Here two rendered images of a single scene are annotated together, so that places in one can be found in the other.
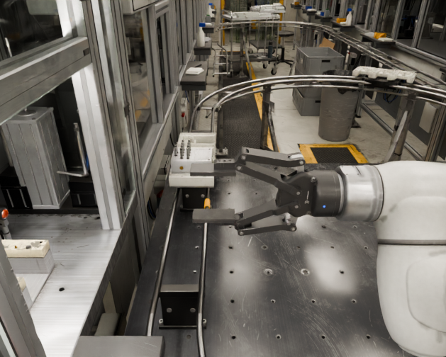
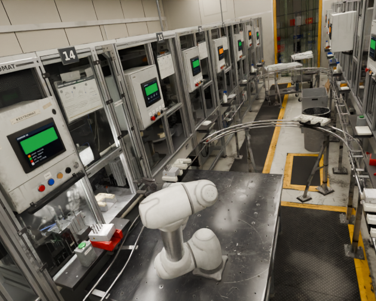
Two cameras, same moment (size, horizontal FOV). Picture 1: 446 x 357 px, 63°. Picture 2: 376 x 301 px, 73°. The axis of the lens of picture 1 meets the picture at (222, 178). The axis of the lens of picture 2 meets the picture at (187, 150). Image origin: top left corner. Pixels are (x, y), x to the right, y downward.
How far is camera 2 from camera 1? 1.34 m
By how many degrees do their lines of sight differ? 25
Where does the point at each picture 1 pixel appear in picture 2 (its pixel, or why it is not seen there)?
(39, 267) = (112, 201)
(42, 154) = (118, 171)
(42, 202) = (119, 184)
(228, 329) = not seen: hidden behind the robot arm
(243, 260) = not seen: hidden behind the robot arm
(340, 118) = (314, 138)
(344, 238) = (223, 205)
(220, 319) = not seen: hidden behind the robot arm
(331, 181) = (159, 186)
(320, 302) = (196, 225)
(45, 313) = (110, 211)
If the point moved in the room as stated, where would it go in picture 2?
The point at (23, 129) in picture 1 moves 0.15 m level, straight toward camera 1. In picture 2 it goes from (113, 164) to (110, 173)
